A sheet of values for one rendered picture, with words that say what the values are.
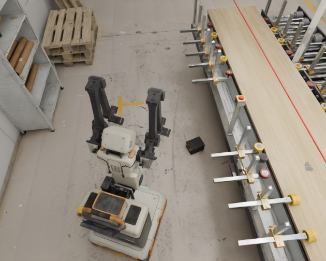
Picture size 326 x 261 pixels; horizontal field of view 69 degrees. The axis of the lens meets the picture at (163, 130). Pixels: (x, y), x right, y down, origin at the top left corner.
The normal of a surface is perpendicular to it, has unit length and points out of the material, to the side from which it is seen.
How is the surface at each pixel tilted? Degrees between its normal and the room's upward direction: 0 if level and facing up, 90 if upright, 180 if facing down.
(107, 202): 0
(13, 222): 0
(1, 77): 90
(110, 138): 47
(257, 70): 0
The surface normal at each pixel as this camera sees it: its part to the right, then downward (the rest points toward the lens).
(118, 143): -0.25, 0.17
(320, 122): -0.04, -0.59
